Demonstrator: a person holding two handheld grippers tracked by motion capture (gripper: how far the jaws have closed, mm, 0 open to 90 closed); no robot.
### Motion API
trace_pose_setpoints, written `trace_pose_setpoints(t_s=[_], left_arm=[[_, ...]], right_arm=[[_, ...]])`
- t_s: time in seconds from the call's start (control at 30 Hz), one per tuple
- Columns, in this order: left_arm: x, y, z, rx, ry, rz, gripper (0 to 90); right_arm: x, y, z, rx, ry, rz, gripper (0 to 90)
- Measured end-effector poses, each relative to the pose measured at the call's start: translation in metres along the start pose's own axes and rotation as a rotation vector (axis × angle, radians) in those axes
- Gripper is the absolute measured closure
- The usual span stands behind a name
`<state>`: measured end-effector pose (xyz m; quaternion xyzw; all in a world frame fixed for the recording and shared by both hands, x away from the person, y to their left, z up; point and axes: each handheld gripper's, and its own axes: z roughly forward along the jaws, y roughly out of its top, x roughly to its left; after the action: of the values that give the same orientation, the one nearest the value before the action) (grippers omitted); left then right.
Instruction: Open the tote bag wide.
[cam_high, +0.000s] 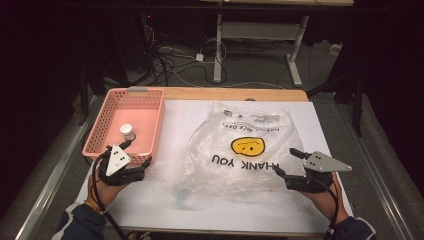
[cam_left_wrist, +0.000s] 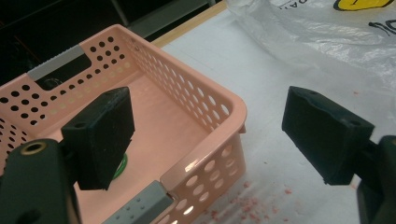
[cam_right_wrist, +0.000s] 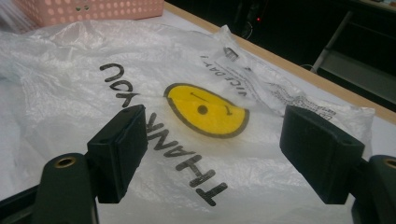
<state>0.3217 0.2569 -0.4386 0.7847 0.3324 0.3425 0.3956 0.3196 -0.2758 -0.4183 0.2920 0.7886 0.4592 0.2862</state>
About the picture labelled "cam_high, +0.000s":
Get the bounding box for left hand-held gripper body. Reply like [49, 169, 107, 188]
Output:
[97, 143, 148, 187]

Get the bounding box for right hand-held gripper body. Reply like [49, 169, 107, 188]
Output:
[283, 150, 353, 194]

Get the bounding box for small plastic bottle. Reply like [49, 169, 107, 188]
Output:
[119, 123, 137, 142]

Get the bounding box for pink plastic basket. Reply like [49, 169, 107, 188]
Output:
[81, 87, 166, 167]

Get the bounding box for clear printed plastic bag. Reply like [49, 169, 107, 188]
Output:
[172, 99, 307, 202]

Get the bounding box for person's left hand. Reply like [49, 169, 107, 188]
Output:
[86, 165, 130, 210]

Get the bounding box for person's right hand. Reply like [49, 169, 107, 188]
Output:
[300, 172, 350, 225]

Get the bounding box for black stand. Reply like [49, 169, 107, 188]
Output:
[77, 63, 92, 127]
[306, 66, 365, 138]

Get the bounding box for white board mat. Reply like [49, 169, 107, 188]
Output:
[74, 98, 354, 236]

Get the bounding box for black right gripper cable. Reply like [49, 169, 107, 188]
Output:
[313, 183, 341, 240]

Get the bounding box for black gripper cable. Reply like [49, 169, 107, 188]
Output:
[90, 153, 129, 240]
[313, 183, 341, 240]

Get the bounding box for metal floor rail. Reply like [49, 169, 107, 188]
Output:
[334, 103, 416, 240]
[14, 95, 99, 240]

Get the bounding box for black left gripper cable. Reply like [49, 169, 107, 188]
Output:
[90, 153, 129, 240]

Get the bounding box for white floor cable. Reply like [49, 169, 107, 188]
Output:
[166, 66, 288, 90]

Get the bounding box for bundle of black floor cables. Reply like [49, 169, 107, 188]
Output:
[141, 24, 229, 88]

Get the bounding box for white metal desk frame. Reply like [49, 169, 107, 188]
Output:
[199, 0, 355, 88]

